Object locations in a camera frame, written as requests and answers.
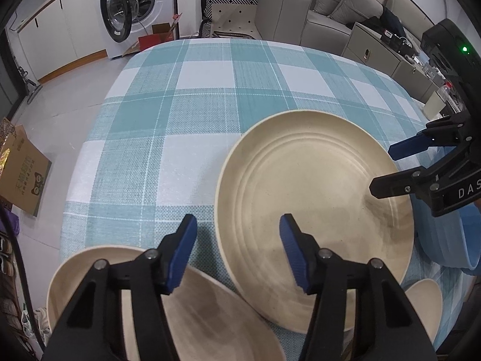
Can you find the teal checkered tablecloth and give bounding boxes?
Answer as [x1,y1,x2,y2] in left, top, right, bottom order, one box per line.
[59,39,464,361]

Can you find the stick vacuum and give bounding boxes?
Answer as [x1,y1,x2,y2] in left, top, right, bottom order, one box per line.
[17,66,42,104]

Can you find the dark clothing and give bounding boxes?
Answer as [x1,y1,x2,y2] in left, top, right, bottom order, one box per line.
[379,7,407,36]

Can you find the white dotted seat cushion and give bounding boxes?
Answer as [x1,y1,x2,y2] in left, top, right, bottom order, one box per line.
[211,3,260,39]

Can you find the beige round plate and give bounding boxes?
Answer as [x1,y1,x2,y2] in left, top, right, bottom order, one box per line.
[46,245,288,361]
[214,110,416,335]
[404,278,444,352]

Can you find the white kitchen base cabinet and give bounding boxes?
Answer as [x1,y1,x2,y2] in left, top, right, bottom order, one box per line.
[5,0,109,83]

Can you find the printed cardboard box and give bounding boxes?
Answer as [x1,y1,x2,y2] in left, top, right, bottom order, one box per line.
[0,116,52,218]

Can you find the black box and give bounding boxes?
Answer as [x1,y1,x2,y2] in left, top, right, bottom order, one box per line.
[381,30,412,51]

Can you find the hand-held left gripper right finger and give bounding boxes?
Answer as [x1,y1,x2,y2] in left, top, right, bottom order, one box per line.
[279,214,438,361]

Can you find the red box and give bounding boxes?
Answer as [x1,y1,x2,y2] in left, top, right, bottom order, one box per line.
[139,34,170,51]

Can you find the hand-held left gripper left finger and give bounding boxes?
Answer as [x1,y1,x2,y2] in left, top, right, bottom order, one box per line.
[45,214,198,361]

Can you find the white sneakers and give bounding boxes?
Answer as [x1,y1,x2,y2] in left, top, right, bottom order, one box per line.
[20,308,51,343]

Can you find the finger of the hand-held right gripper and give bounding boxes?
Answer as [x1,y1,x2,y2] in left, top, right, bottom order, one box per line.
[388,110,475,161]
[369,141,473,200]

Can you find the grey sofa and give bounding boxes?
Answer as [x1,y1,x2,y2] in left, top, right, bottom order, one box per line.
[256,0,444,46]

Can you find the grey side cabinet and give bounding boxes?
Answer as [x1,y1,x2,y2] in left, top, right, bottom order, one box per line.
[342,22,416,79]

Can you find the blue bowl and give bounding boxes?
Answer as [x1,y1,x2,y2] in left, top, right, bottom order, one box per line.
[411,196,481,275]

